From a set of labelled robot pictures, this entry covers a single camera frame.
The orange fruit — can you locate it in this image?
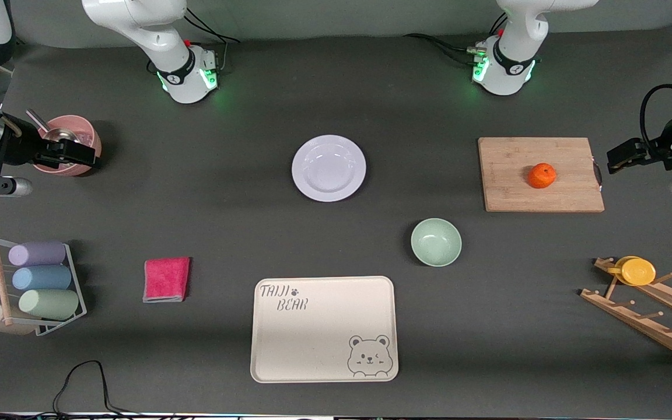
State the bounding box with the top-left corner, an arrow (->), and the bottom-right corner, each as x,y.
527,163 -> 558,190

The white round plate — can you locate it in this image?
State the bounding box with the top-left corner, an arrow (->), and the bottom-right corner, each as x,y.
291,135 -> 367,203

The metal scoop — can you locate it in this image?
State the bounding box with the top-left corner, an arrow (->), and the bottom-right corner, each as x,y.
26,109 -> 80,144

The pink bowl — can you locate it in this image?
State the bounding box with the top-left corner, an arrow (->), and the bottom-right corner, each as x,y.
31,114 -> 103,177

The purple cup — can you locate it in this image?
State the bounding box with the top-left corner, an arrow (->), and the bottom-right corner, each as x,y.
8,241 -> 67,267

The yellow mug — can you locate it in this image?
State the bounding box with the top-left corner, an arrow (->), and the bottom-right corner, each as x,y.
607,255 -> 657,286

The wooden cutting board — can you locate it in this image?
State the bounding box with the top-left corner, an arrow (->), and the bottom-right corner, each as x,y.
478,137 -> 606,214

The blue cup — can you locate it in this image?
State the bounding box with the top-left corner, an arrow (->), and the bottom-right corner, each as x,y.
12,265 -> 73,291

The green cup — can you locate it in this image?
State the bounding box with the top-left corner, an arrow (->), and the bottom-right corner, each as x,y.
19,289 -> 80,320

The pink folded cloth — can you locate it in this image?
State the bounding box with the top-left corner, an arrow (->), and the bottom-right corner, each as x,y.
142,257 -> 191,303

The wooden peg drying rack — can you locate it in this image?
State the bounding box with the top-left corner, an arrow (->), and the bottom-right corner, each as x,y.
580,257 -> 672,368

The pale green bowl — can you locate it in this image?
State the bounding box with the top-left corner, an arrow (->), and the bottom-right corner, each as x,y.
411,218 -> 463,268

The beige bear print tray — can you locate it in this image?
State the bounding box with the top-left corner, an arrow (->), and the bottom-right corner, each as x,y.
250,276 -> 400,384

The black right arm base cable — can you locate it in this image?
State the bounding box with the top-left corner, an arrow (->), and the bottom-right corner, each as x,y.
183,7 -> 242,75

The black arm base cable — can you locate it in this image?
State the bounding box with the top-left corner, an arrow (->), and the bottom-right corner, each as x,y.
183,7 -> 242,75
402,12 -> 509,66

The black cable at table edge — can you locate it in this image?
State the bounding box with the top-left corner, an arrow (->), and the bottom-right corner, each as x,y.
0,360 -> 138,418

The black left arm base cable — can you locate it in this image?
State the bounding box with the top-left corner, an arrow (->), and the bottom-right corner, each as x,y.
402,12 -> 509,66

